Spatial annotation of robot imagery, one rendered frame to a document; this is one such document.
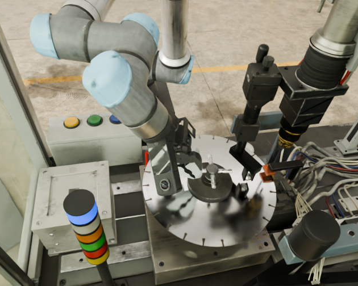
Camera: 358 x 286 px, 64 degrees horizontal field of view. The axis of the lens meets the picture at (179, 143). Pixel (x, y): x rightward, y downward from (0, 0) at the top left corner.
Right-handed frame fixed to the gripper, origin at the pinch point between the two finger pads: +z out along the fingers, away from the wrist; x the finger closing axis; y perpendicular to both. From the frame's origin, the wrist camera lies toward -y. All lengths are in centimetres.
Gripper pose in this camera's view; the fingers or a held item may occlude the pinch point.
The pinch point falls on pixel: (196, 177)
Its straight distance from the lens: 68.4
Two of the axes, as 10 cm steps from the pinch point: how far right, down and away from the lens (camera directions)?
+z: 4.6, 5.0, 7.4
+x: -8.8, 1.8, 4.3
